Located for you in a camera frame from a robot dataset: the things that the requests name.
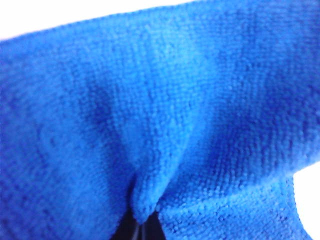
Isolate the blue microfibre rag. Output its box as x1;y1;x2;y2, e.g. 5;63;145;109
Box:
0;0;320;240

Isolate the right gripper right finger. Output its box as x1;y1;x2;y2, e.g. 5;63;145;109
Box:
139;211;168;240

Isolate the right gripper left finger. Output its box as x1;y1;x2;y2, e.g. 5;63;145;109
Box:
111;211;141;240

